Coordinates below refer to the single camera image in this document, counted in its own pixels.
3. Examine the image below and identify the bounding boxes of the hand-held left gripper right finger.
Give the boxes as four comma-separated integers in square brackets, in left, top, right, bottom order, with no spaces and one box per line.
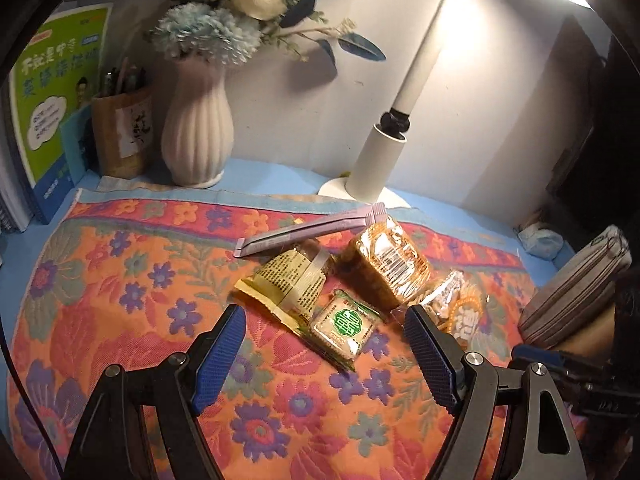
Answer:
[403,304,587,480]

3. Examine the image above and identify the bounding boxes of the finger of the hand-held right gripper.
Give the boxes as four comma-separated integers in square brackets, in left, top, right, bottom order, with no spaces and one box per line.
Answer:
[510,342,613,386]

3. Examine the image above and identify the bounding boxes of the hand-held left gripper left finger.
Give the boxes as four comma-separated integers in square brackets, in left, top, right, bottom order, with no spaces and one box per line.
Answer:
[64,304,247,480]

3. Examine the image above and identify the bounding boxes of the green label snack packet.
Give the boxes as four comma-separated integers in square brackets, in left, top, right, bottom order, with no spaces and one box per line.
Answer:
[307,289,390,361]

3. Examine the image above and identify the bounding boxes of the gold print snack packet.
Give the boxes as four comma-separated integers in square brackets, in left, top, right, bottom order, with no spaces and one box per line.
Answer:
[392,270,493,351]

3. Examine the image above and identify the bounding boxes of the pale dotted pencil case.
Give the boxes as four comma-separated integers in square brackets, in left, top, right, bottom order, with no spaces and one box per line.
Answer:
[517,225,632,351]

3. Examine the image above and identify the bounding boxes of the yellow printed snack packet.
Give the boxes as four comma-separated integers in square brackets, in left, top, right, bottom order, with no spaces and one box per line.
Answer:
[234,240,357,373]

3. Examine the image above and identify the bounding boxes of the clear brown cake packet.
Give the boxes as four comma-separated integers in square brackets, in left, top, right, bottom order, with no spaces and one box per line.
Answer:
[334,217,432,310]

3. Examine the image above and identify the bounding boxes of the floral orange cloth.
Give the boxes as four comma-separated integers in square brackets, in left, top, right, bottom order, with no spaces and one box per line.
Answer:
[7,187,538,480]

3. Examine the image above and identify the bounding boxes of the white desk lamp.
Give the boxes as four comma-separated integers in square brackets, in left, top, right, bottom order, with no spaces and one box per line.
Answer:
[318,0,596,209]

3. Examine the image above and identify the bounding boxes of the white ribbed vase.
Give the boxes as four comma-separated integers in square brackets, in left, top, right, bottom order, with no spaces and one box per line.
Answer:
[161,55,235,189]

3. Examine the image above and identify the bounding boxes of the brown pen holder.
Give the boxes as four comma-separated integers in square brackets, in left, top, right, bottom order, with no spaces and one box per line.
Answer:
[91,85,153,179]

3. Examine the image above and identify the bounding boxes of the spiral notebook stack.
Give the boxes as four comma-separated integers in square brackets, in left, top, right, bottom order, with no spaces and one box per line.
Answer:
[0,125,38,235]

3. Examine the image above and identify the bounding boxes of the green cover book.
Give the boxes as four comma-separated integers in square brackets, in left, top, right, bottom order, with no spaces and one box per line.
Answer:
[9,2,113,226]

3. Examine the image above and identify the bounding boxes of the artificial flower bouquet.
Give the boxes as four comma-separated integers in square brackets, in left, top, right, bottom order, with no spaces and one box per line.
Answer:
[147,0,393,73]

